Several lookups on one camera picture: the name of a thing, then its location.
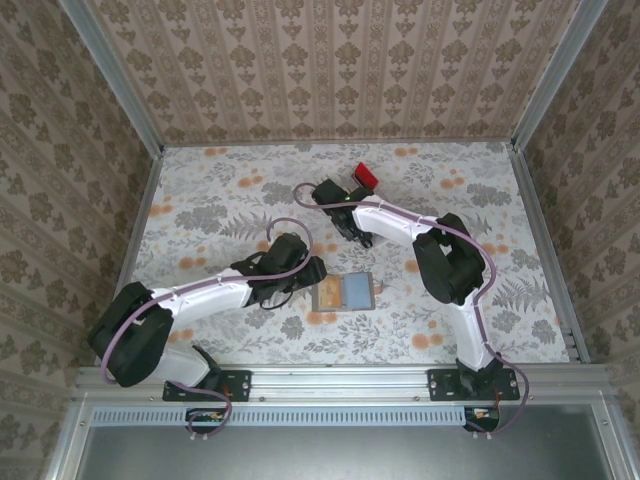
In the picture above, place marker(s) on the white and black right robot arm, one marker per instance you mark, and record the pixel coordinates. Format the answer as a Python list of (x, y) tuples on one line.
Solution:
[(385, 222)]

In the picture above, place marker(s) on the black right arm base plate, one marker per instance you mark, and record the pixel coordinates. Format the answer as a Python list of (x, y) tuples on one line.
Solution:
[(440, 385)]

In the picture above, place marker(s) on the aluminium corner post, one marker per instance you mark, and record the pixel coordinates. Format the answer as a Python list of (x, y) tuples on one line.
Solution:
[(555, 75), (114, 75)]

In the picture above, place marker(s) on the tan credit card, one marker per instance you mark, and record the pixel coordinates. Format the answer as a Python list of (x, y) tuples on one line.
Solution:
[(331, 295)]

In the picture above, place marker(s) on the long aluminium base rail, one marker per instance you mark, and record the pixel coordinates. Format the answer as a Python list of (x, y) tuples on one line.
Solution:
[(340, 382)]

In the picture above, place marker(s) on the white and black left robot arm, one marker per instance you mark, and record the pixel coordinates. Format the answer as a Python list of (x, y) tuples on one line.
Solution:
[(210, 295)]

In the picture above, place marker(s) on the grey sheet metal panel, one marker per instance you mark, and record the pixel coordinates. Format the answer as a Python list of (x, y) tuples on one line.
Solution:
[(340, 455)]

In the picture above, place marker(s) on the light blue credit card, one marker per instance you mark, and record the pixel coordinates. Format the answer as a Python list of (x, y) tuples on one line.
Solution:
[(359, 292)]

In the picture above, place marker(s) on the thin aluminium table end rail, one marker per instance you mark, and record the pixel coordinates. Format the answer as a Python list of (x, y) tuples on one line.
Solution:
[(340, 142)]

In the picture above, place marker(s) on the grey folding card holder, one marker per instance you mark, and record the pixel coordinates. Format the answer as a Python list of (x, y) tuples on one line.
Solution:
[(315, 300)]

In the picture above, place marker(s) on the aluminium table side rail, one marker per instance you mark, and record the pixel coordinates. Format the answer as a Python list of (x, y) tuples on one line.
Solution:
[(539, 225), (136, 225)]

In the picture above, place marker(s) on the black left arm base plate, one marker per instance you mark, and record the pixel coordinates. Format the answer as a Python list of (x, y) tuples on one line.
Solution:
[(240, 385)]

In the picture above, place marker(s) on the aluminium frame bar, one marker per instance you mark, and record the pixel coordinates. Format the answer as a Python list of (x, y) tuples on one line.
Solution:
[(607, 450), (67, 460)]

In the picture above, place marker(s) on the floral patterned table covering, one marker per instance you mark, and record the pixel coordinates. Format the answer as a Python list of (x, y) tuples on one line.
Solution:
[(300, 345)]

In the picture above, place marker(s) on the black connector board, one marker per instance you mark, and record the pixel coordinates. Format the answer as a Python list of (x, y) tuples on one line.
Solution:
[(205, 424)]

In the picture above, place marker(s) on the red card stack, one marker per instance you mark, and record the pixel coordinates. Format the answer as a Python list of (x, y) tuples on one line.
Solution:
[(365, 173)]

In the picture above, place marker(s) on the clear acrylic card organizer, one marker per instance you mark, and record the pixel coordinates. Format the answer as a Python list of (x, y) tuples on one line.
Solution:
[(379, 241)]

